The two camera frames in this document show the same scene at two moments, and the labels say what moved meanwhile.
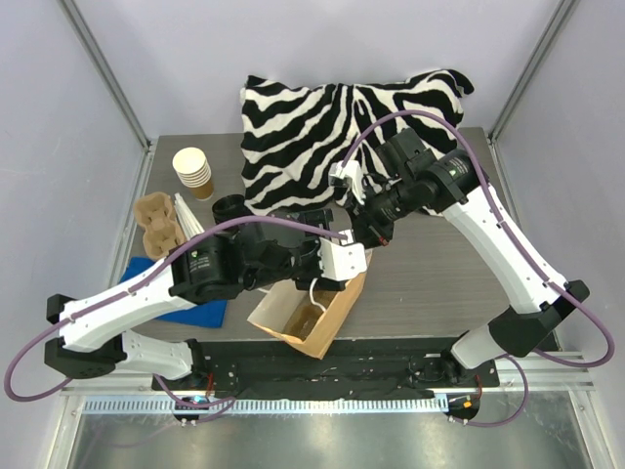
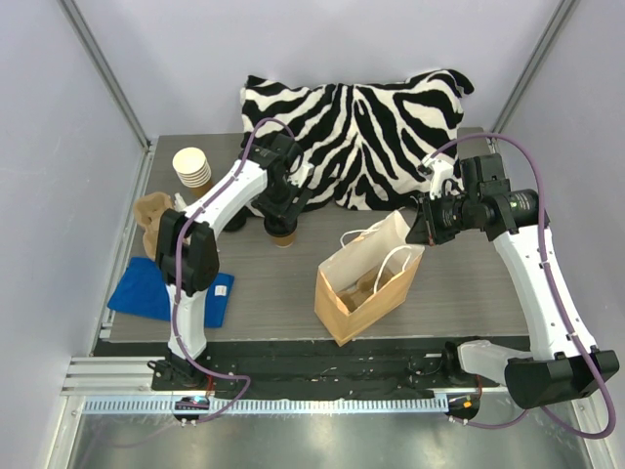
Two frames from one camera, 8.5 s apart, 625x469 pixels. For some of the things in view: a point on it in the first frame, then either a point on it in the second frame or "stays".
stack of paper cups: x=193 y=170 stays
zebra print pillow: x=292 y=135 stays
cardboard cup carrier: x=155 y=212 stays
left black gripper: x=315 y=250 → x=281 y=207
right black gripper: x=371 y=215 → x=430 y=221
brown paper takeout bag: x=310 y=318 → x=367 y=281
